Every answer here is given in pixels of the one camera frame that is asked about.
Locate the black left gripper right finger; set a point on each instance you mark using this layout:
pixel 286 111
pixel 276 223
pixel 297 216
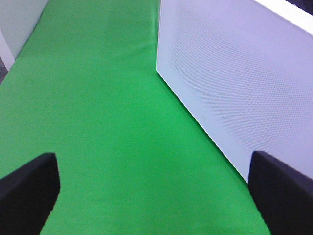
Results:
pixel 282 195

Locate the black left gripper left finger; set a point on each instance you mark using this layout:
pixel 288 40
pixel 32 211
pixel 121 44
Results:
pixel 28 195

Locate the white microwave door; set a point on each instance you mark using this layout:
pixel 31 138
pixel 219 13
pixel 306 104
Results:
pixel 244 70

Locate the green table cloth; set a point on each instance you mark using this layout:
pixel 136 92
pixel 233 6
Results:
pixel 131 158

